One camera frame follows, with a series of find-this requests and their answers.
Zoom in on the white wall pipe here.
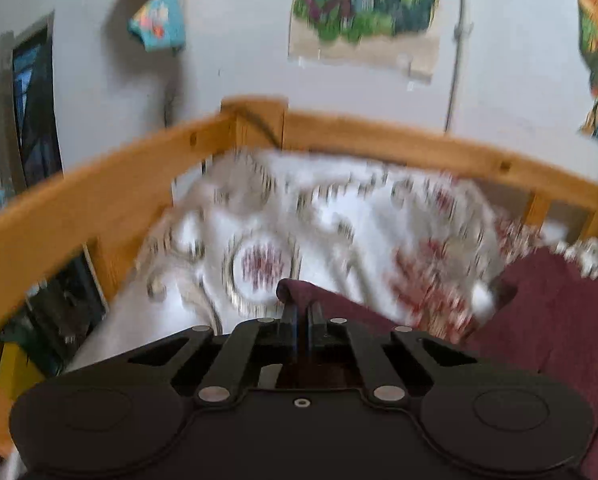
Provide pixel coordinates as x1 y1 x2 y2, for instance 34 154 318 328
444 0 474 134

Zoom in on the dark window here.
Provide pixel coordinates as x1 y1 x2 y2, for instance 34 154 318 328
0 12 64 216

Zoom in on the wooden bed frame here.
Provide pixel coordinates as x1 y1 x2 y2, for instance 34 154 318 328
0 97 598 461

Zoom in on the blue cartoon wall poster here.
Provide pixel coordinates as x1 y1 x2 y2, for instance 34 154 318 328
98 0 188 54

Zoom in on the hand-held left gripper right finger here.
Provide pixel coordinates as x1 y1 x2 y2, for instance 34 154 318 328
307 303 480 406

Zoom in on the maroon small garment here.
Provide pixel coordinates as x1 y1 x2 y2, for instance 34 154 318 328
276 247 598 480

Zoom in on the cartoon figure green wall poster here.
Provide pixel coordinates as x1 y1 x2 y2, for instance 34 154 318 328
288 0 442 84

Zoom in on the yellow object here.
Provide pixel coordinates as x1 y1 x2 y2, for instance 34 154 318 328
0 342 46 402

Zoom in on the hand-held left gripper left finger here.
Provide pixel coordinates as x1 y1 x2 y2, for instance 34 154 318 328
127 303 300 407

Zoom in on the white floral printed blanket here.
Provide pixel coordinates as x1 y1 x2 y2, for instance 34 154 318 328
64 147 598 376

